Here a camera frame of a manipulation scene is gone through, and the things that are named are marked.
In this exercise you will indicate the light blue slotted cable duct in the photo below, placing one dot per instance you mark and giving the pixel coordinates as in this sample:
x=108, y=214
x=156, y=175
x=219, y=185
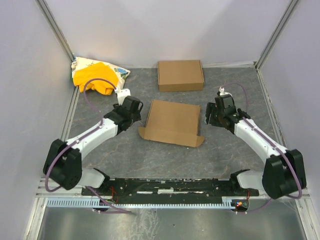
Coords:
x=96, y=203

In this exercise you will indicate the brown cardboard box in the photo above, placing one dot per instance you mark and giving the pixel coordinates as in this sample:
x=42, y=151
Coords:
x=180, y=75
x=173, y=123

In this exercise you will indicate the aluminium frame post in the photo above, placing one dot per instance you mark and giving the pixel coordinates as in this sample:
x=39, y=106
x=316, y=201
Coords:
x=289, y=10
x=47, y=13

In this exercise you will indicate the white patterned cloth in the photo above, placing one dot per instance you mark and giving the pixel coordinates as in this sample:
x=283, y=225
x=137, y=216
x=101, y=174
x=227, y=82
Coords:
x=81, y=63

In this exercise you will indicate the left aluminium frame post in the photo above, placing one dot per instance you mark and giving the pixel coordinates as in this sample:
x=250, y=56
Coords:
x=47, y=13

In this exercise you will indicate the right aluminium floor rail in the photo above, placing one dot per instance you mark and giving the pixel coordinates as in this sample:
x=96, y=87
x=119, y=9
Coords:
x=305, y=209

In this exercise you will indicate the right aluminium frame post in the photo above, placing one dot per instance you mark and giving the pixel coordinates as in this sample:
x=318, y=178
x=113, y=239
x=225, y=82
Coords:
x=289, y=10

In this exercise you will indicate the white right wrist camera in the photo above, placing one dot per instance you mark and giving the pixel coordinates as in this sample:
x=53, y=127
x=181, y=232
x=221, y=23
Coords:
x=222, y=92

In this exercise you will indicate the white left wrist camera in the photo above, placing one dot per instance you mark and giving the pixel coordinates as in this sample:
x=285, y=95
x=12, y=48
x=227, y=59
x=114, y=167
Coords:
x=121, y=94

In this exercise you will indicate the folded brown cardboard box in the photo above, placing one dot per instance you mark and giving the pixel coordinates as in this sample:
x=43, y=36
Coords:
x=180, y=75

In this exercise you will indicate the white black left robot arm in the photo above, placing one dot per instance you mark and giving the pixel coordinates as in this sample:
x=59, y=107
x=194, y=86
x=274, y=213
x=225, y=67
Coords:
x=63, y=165

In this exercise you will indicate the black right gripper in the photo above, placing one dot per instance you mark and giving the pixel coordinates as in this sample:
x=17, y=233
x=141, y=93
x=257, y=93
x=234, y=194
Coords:
x=211, y=116

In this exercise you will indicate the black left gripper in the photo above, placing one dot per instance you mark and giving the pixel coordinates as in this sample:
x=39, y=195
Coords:
x=135, y=116

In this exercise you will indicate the left aluminium floor rail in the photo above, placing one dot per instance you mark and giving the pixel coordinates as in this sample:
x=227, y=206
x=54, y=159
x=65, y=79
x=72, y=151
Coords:
x=33, y=227

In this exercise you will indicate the aluminium floor rail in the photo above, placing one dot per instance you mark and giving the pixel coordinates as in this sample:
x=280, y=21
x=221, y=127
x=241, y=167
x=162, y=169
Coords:
x=305, y=209
x=33, y=227

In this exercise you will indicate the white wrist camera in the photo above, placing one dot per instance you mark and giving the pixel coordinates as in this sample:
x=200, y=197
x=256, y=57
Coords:
x=222, y=92
x=121, y=94

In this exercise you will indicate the yellow cloth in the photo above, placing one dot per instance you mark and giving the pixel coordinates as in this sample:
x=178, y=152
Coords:
x=94, y=71

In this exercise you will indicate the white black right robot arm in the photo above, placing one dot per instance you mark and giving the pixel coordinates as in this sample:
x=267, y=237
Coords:
x=283, y=174

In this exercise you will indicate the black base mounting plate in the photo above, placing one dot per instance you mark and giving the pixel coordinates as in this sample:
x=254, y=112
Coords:
x=143, y=190

